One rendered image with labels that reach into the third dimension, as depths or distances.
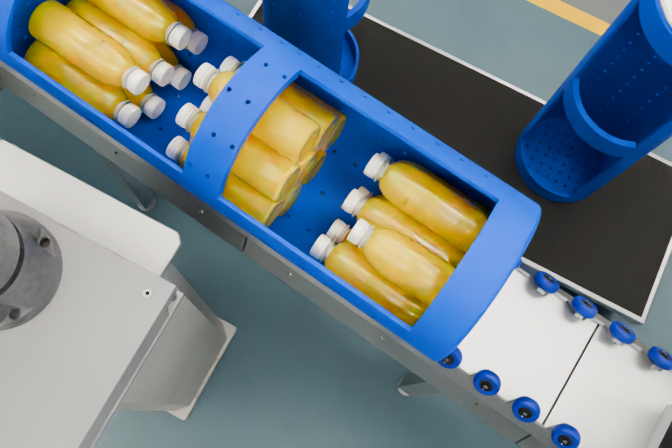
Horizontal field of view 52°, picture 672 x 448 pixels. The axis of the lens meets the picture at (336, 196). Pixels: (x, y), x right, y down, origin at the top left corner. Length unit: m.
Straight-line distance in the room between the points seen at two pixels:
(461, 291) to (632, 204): 1.41
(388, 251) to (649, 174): 1.46
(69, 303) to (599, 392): 0.86
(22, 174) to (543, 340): 0.88
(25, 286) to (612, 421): 0.94
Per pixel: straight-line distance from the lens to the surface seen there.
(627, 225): 2.27
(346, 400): 2.13
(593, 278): 2.19
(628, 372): 1.33
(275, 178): 1.03
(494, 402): 1.25
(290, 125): 1.01
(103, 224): 1.04
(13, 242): 0.86
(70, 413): 0.94
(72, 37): 1.17
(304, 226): 1.19
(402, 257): 1.01
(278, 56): 1.03
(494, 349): 1.25
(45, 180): 1.09
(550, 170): 2.22
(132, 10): 1.19
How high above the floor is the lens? 2.12
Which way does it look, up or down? 73 degrees down
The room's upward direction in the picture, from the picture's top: 11 degrees clockwise
